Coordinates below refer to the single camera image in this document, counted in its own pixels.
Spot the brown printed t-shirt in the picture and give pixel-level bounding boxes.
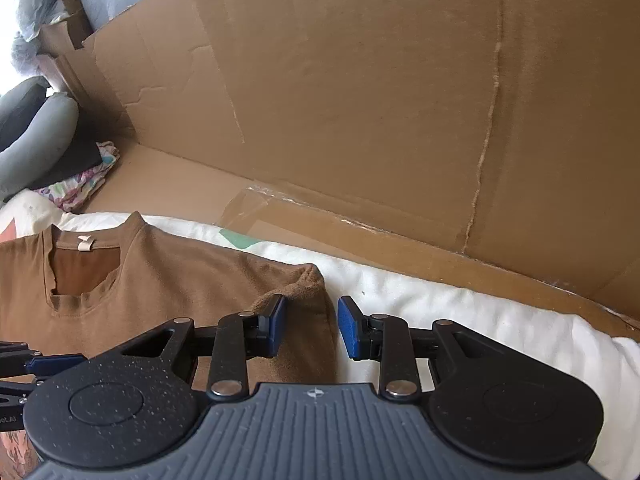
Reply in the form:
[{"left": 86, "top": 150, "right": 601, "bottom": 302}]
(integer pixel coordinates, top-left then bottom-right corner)
[{"left": 1, "top": 212, "right": 337, "bottom": 384}]

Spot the floral patterned cloth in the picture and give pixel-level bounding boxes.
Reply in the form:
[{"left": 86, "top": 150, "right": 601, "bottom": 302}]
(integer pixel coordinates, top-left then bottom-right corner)
[{"left": 35, "top": 141, "right": 120, "bottom": 212}]

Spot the brown cardboard sheet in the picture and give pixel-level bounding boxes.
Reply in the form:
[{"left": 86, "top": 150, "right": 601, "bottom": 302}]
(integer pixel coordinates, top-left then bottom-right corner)
[{"left": 42, "top": 0, "right": 639, "bottom": 338}]

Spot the grey neck pillow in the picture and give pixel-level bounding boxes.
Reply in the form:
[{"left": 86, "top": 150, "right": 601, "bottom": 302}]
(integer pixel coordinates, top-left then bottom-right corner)
[{"left": 1, "top": 76, "right": 79, "bottom": 200}]

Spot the cream bear-print bed sheet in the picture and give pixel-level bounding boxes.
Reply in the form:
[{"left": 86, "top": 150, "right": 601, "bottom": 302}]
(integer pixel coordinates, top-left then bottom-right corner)
[{"left": 0, "top": 187, "right": 640, "bottom": 480}]

